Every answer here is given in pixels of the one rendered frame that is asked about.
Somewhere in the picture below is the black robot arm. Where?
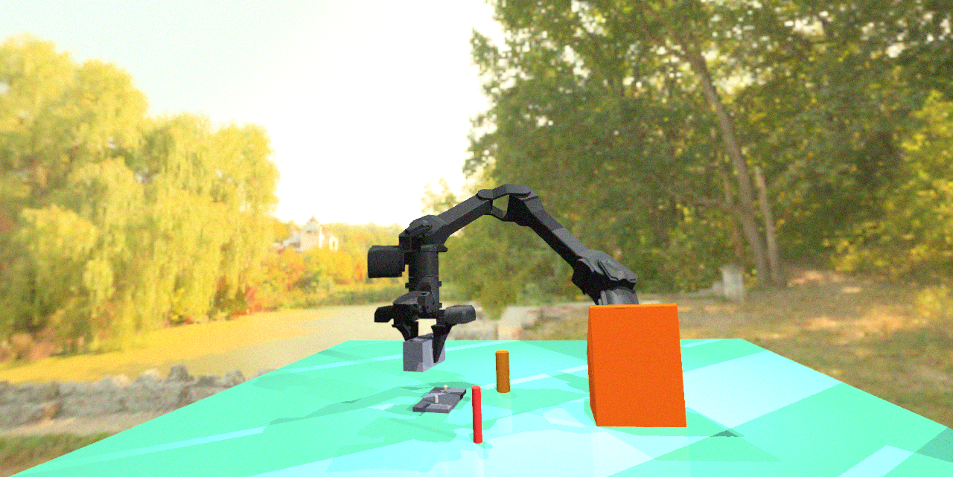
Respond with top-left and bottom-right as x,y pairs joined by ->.
367,184 -> 639,321

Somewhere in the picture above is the orange cylinder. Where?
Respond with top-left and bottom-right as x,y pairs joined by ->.
495,350 -> 511,393

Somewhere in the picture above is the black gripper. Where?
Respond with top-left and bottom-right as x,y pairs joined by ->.
374,276 -> 476,363

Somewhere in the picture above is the dark red peg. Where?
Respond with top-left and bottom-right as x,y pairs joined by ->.
471,385 -> 482,444

